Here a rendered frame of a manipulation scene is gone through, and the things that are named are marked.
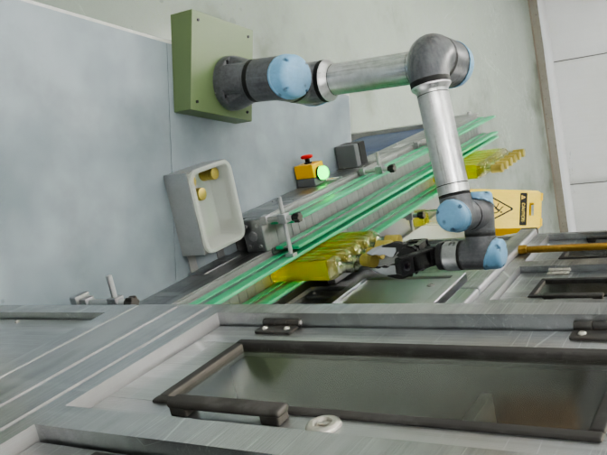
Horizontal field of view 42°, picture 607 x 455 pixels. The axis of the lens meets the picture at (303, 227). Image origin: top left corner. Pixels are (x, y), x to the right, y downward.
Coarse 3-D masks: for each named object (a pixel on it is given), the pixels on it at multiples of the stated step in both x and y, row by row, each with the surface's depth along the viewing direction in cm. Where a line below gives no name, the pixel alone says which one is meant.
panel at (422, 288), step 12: (360, 276) 239; (372, 276) 237; (384, 276) 234; (420, 276) 227; (432, 276) 225; (444, 276) 223; (456, 276) 220; (348, 288) 230; (360, 288) 230; (372, 288) 227; (384, 288) 225; (396, 288) 223; (408, 288) 220; (420, 288) 218; (432, 288) 216; (444, 288) 212; (456, 288) 216; (336, 300) 222; (348, 300) 221; (360, 300) 219; (372, 300) 217; (384, 300) 215; (396, 300) 213; (408, 300) 211; (420, 300) 209; (432, 300) 205; (444, 300) 209
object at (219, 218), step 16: (224, 160) 210; (192, 176) 199; (224, 176) 213; (192, 192) 199; (208, 192) 215; (224, 192) 215; (208, 208) 214; (224, 208) 216; (208, 224) 214; (224, 224) 217; (240, 224) 215; (208, 240) 213; (224, 240) 211
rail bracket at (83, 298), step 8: (112, 280) 159; (112, 288) 159; (72, 296) 165; (80, 296) 165; (88, 296) 165; (112, 296) 159; (120, 296) 159; (72, 304) 164; (80, 304) 164; (88, 304) 163; (96, 304) 162; (104, 304) 161; (112, 304) 159; (120, 304) 158; (136, 304) 157
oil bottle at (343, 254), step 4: (344, 248) 216; (308, 252) 220; (312, 252) 219; (316, 252) 218; (320, 252) 217; (324, 252) 216; (328, 252) 216; (332, 252) 215; (336, 252) 214; (340, 252) 213; (344, 252) 213; (348, 252) 214; (340, 256) 212; (344, 256) 212; (348, 256) 213; (344, 260) 212; (348, 260) 212
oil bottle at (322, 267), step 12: (288, 264) 214; (300, 264) 212; (312, 264) 210; (324, 264) 208; (336, 264) 208; (276, 276) 217; (288, 276) 215; (300, 276) 213; (312, 276) 211; (324, 276) 209; (336, 276) 208
